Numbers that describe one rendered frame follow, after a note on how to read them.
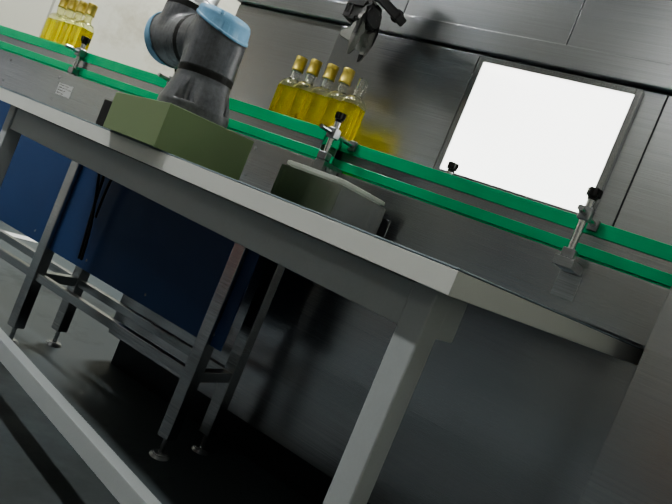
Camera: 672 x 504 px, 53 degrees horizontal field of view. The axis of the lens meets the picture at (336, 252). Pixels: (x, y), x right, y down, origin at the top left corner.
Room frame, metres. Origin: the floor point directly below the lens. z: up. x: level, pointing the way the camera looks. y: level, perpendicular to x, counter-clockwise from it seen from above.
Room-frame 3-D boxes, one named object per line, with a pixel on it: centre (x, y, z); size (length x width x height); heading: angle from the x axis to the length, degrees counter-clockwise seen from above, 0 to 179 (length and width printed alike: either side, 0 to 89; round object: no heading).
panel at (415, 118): (1.84, -0.15, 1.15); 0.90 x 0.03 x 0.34; 59
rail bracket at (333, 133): (1.69, 0.11, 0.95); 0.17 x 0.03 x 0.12; 149
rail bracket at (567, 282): (1.36, -0.44, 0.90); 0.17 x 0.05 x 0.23; 149
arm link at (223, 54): (1.39, 0.40, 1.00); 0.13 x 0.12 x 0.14; 49
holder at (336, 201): (1.57, 0.04, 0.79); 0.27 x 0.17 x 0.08; 149
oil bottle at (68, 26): (2.50, 1.22, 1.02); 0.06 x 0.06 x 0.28; 59
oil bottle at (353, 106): (1.84, 0.11, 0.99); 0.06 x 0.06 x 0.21; 59
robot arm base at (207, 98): (1.39, 0.39, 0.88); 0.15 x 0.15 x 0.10
